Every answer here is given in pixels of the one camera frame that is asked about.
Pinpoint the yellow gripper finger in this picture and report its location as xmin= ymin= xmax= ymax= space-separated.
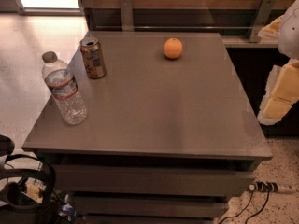
xmin=257 ymin=61 xmax=299 ymax=125
xmin=258 ymin=16 xmax=283 ymax=39

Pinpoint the orange fruit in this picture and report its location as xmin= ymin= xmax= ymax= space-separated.
xmin=164 ymin=38 xmax=182 ymax=59

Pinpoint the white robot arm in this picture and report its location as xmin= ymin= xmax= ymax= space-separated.
xmin=257 ymin=0 xmax=299 ymax=125

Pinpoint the clear plastic water bottle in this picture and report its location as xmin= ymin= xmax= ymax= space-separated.
xmin=42 ymin=51 xmax=88 ymax=125

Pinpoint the white power strip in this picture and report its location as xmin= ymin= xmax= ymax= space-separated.
xmin=249 ymin=181 xmax=297 ymax=194

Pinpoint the grey drawer cabinet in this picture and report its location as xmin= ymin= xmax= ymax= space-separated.
xmin=24 ymin=32 xmax=272 ymax=224

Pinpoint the brown soda can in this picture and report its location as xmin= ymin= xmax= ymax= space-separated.
xmin=80 ymin=37 xmax=107 ymax=79

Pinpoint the lower grey drawer front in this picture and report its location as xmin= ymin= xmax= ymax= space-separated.
xmin=71 ymin=196 xmax=228 ymax=218

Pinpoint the grey drawer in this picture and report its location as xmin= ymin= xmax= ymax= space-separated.
xmin=71 ymin=196 xmax=228 ymax=218
xmin=54 ymin=165 xmax=253 ymax=197

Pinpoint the upper grey drawer front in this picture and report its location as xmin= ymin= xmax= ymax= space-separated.
xmin=54 ymin=165 xmax=253 ymax=197

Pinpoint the right metal bracket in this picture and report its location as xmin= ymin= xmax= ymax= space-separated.
xmin=247 ymin=0 xmax=276 ymax=43

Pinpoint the metal bracket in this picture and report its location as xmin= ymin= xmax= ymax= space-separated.
xmin=247 ymin=0 xmax=276 ymax=43
xmin=120 ymin=0 xmax=134 ymax=32

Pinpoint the black power cable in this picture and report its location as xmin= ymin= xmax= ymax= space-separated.
xmin=218 ymin=189 xmax=256 ymax=224

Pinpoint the left metal bracket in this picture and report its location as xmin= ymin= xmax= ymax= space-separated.
xmin=120 ymin=0 xmax=134 ymax=32

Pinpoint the black round-frame object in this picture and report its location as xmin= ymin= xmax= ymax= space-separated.
xmin=0 ymin=135 xmax=58 ymax=224

